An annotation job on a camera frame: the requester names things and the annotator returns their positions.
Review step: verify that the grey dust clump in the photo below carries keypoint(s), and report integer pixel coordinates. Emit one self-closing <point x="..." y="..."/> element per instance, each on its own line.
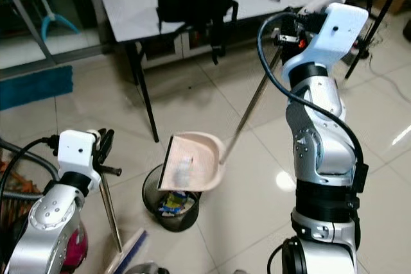
<point x="185" y="171"/>

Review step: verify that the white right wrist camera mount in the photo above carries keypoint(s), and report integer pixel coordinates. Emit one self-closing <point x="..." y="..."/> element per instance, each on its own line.
<point x="334" y="33"/>

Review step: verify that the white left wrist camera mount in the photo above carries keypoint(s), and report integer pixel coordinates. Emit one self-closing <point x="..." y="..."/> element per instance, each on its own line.
<point x="77" y="152"/>

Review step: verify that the teal stand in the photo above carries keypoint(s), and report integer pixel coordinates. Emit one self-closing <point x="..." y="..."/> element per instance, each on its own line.
<point x="52" y="20"/>

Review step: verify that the colourful wrapper rubbish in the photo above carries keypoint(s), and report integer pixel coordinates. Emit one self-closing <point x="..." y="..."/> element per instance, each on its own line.
<point x="173" y="205"/>

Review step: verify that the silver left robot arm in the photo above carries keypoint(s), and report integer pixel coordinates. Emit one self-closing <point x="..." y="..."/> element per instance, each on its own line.
<point x="48" y="222"/>

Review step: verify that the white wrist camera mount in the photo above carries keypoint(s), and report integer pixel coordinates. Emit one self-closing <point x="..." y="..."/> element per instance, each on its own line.
<point x="77" y="152"/>
<point x="334" y="33"/>

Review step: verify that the brown wooden rack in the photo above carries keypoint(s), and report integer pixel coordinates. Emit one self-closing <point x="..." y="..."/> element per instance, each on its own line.
<point x="13" y="222"/>

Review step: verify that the magenta vacuum cleaner body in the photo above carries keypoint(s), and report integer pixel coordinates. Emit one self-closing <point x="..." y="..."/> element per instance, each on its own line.
<point x="75" y="248"/>

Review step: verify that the black mesh waste bin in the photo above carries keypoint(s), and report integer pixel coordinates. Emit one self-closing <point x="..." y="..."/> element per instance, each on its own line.
<point x="173" y="221"/>

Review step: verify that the blue floor mat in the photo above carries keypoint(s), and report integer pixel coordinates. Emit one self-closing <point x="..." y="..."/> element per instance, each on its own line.
<point x="35" y="86"/>

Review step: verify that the aluminium glass door frame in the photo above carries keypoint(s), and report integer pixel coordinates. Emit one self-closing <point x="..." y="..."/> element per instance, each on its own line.
<point x="90" y="4"/>

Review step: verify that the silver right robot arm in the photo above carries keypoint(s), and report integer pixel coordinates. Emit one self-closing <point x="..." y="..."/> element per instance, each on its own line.
<point x="324" y="152"/>

